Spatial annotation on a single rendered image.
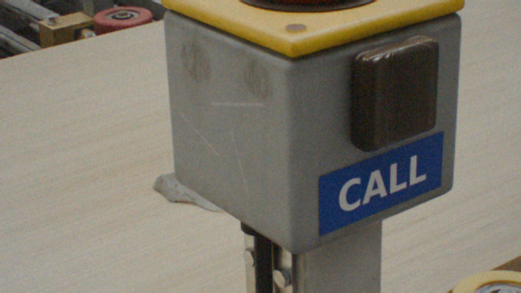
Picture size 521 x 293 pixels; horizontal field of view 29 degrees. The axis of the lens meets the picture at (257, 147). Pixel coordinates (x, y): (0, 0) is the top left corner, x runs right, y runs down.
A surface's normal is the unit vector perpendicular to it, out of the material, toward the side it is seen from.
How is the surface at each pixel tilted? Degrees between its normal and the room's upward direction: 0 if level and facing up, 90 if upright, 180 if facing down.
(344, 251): 90
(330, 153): 90
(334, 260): 90
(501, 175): 0
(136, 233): 0
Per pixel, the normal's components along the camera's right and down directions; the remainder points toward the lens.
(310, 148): 0.60, 0.32
